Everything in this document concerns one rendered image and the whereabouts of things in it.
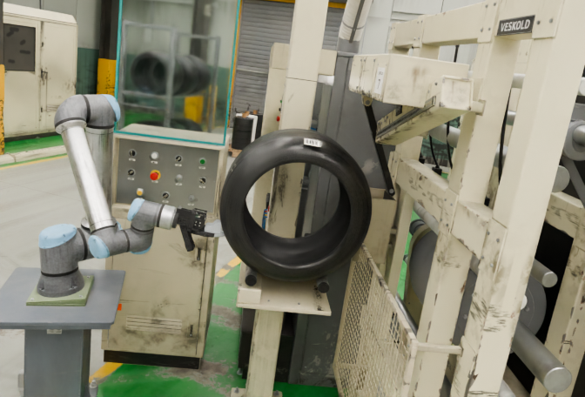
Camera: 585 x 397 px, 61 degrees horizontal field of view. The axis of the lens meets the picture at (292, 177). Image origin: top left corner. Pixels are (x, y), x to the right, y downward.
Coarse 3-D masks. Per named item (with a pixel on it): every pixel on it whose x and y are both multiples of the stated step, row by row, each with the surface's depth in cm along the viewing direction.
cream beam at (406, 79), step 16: (368, 64) 172; (384, 64) 150; (400, 64) 146; (416, 64) 146; (432, 64) 146; (448, 64) 147; (464, 64) 147; (352, 80) 199; (368, 80) 169; (384, 80) 148; (400, 80) 147; (416, 80) 147; (432, 80) 147; (368, 96) 167; (384, 96) 148; (400, 96) 148; (416, 96) 148
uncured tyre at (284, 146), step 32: (256, 160) 175; (288, 160) 175; (320, 160) 175; (352, 160) 180; (224, 192) 180; (352, 192) 179; (224, 224) 182; (256, 224) 209; (352, 224) 181; (256, 256) 182; (288, 256) 210; (320, 256) 206; (352, 256) 189
